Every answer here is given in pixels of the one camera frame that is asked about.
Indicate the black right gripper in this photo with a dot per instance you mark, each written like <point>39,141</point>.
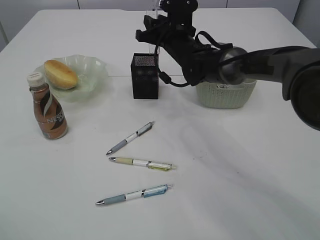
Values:
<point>175,29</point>

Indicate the large paper piece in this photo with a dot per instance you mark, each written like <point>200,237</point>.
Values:
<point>223,86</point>

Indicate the golden bread loaf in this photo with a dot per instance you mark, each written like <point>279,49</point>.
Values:
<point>60,75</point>

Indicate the brown coffee drink bottle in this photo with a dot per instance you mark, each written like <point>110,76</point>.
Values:
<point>47,110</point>

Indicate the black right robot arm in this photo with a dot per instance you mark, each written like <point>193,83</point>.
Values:
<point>202,59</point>

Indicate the black mesh pen holder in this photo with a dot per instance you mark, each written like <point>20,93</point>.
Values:
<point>144,76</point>

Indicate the grey-green plastic basket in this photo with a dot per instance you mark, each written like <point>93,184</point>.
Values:
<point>234,97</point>

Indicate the grey grip white pen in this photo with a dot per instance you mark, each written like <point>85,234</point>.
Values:
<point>131,137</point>

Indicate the beige grip white pen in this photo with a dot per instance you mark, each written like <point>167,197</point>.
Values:
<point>143,163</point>

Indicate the blue grip white pen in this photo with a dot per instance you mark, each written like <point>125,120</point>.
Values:
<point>144,193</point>

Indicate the pale green wavy glass bowl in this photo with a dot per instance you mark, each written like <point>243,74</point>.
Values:
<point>91,73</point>

